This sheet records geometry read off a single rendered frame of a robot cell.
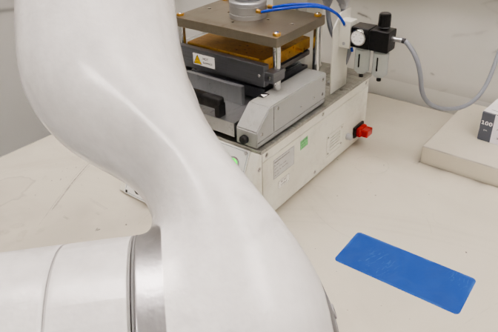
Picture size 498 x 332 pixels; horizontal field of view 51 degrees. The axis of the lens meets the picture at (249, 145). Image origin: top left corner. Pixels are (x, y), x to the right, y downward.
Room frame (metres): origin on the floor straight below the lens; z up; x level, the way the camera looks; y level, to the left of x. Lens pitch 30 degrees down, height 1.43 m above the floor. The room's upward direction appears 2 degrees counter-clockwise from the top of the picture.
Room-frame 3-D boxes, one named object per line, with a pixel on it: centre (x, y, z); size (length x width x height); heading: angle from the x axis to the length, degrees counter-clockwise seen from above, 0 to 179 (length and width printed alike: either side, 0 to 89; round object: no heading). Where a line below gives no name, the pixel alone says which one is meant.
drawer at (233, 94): (1.06, 0.02, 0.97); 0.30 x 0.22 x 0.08; 142
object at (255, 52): (1.10, -0.01, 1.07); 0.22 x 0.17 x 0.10; 52
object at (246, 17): (1.11, -0.04, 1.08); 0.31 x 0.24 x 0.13; 52
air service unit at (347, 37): (1.07, -0.26, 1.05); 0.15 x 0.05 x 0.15; 52
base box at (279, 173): (1.08, -0.02, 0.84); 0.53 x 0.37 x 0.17; 142
